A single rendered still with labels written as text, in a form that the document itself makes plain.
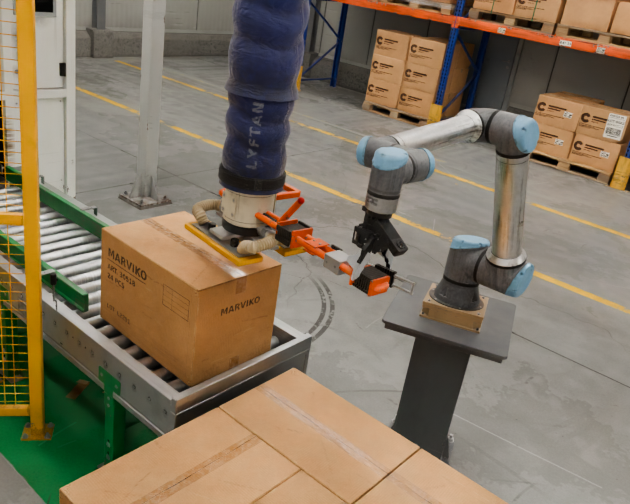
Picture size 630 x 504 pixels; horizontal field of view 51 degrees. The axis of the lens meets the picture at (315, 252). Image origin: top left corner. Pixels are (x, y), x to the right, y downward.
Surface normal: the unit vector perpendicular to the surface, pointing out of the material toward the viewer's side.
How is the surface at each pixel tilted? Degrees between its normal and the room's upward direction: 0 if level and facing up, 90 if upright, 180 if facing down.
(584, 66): 90
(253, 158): 77
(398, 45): 90
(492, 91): 90
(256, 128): 73
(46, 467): 0
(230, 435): 0
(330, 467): 0
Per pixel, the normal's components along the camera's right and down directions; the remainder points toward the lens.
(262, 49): 0.05, 0.16
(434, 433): -0.34, 0.33
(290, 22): 0.48, 0.13
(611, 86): -0.64, 0.22
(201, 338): 0.73, 0.37
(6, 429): 0.14, -0.90
